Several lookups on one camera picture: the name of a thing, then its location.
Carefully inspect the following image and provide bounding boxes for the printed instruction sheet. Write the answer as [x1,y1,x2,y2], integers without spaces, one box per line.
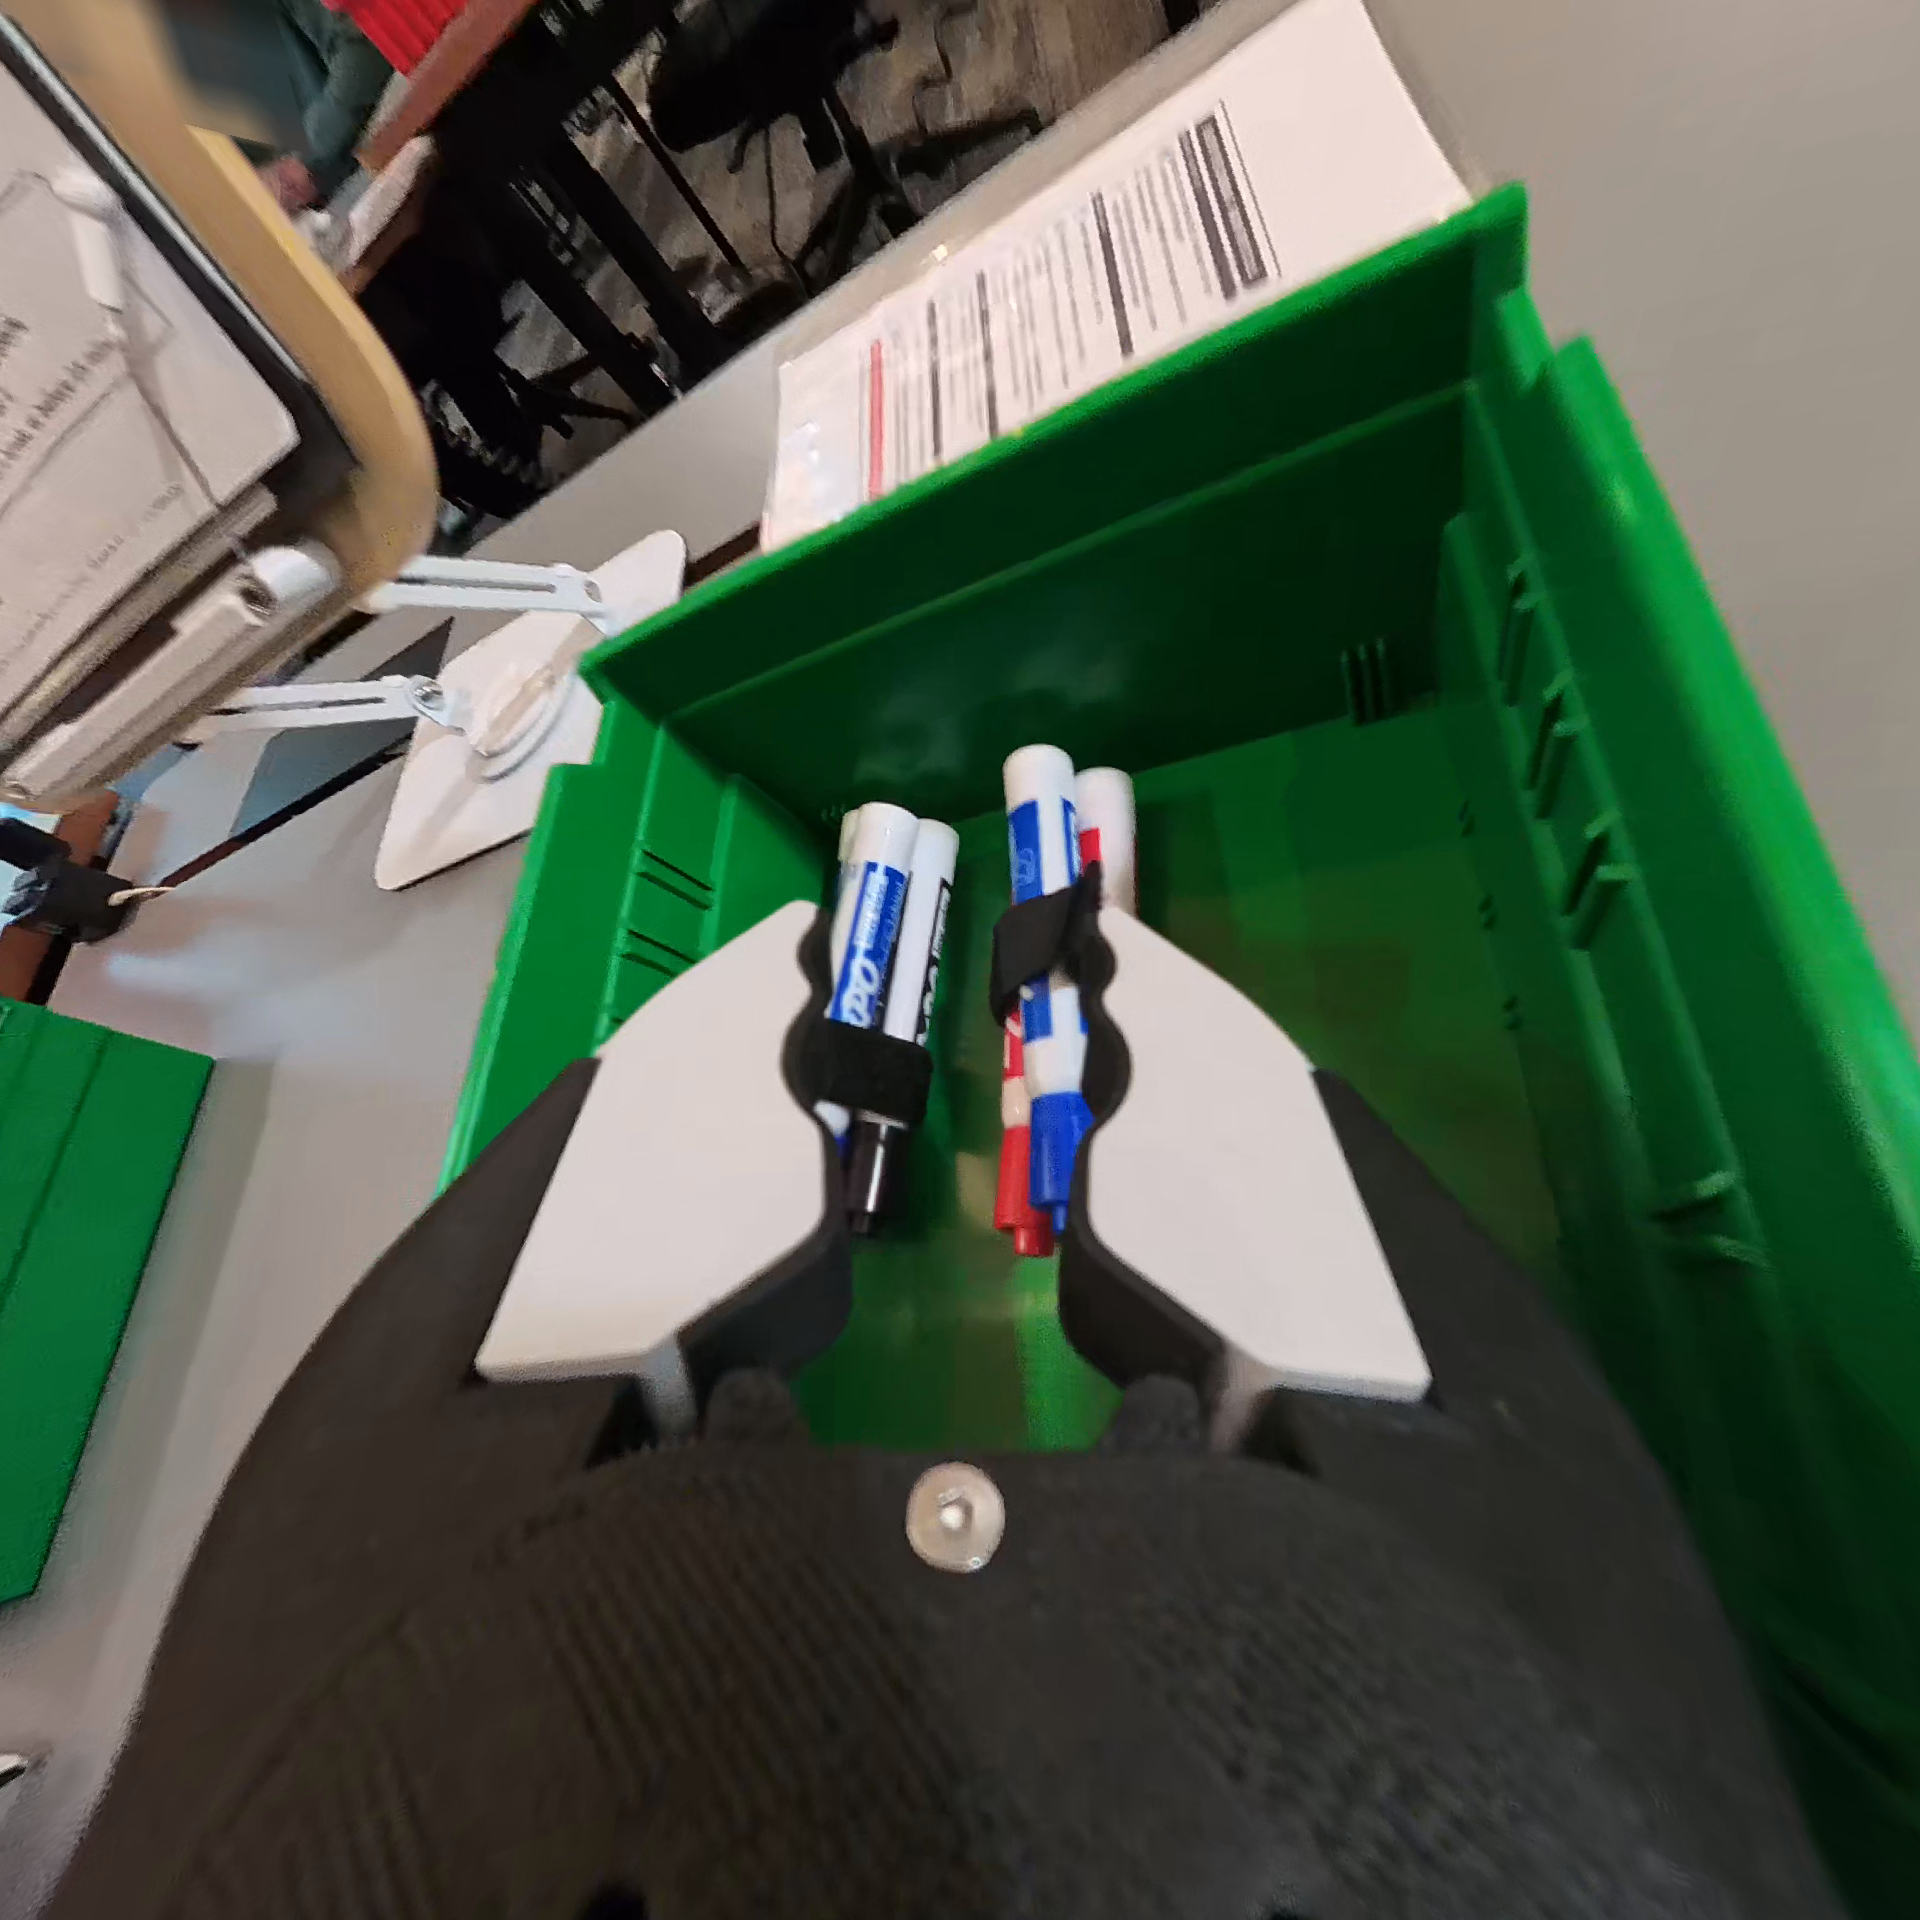
[0,60,302,709]

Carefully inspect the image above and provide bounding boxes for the laminated paper sheet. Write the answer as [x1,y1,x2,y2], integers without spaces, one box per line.
[757,0,1473,552]

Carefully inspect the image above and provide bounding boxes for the green plastic bin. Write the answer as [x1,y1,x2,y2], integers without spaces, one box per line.
[0,996,216,1604]
[435,181,1920,1920]

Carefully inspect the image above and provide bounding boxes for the black office chair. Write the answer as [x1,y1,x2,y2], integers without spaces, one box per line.
[652,0,1052,289]

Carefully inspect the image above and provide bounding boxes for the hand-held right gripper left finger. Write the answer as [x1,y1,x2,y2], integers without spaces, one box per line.
[473,900,858,1434]

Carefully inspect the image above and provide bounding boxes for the dark desk panel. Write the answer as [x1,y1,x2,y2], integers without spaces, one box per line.
[157,618,456,889]

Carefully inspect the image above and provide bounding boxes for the blue dry-erase marker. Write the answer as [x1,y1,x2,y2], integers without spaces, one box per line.
[816,802,921,1164]
[1002,745,1101,1240]

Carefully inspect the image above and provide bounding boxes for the red plastic bin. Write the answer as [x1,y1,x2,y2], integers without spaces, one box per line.
[322,0,535,75]

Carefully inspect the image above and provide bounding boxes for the small black device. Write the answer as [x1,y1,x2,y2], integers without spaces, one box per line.
[0,817,175,950]

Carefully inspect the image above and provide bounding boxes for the black dry-erase marker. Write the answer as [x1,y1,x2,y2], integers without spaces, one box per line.
[841,817,964,1240]

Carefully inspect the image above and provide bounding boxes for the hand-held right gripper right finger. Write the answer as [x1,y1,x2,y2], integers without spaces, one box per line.
[1056,911,1432,1455]

